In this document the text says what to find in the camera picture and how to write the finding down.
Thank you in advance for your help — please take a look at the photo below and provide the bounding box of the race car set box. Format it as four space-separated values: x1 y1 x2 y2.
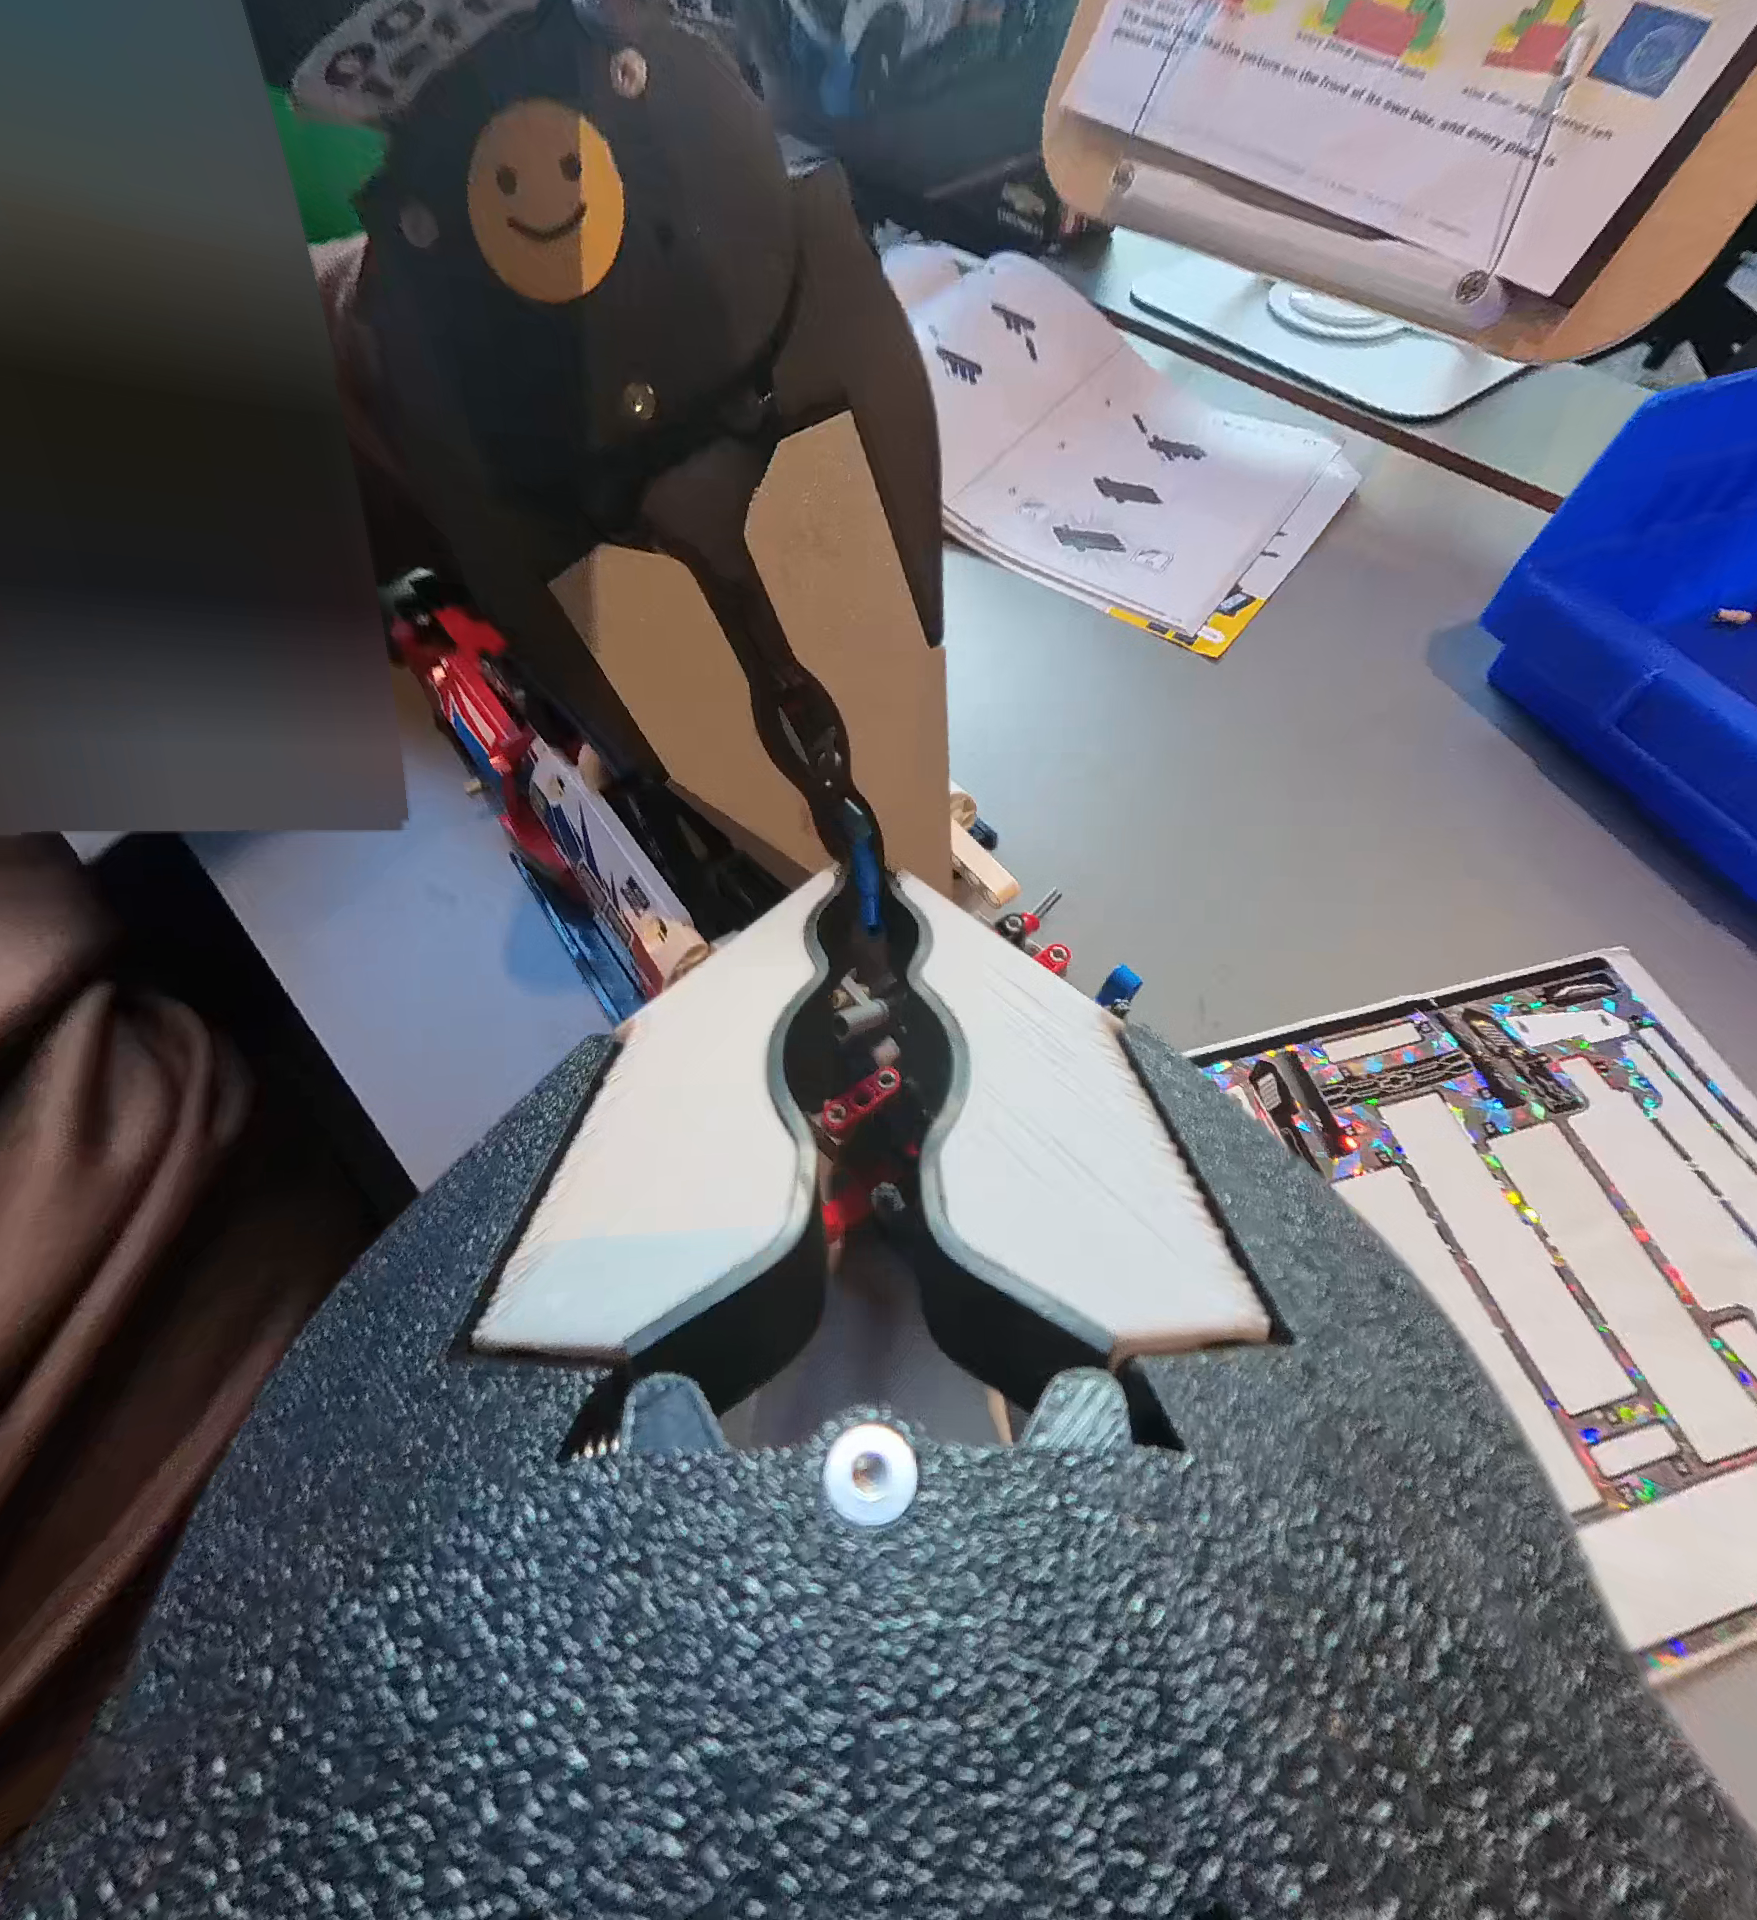
781 0 1113 258

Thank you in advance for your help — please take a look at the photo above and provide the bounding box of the wooden clipboard with instruction sheet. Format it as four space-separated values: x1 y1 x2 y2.
1040 0 1757 367

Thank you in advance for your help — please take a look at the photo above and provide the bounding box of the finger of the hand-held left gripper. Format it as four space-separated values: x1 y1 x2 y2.
547 541 842 891
746 408 959 895

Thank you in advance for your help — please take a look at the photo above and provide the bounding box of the grey desk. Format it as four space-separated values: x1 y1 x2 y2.
67 224 1757 1920

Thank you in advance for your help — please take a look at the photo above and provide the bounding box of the toy brick race car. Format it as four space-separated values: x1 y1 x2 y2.
380 566 1142 1255

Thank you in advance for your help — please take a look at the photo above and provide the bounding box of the green plastic bin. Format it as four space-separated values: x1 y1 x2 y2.
270 90 391 251

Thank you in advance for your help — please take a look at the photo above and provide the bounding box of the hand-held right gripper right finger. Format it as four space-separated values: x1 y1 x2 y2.
890 870 1277 1405

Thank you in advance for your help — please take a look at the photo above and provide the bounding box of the blue plastic bin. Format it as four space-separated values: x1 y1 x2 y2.
1479 348 1757 962

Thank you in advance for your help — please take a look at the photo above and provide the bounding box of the silver stand base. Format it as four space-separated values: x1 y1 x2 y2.
1126 247 1537 422

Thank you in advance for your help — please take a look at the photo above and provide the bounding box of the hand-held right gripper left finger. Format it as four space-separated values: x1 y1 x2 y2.
464 865 842 1405

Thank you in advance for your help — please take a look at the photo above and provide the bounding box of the holographic sticker sheet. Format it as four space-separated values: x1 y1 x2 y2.
1191 944 1757 1675

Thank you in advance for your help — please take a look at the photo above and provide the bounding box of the open instruction booklet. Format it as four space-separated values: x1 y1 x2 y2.
882 245 1363 662

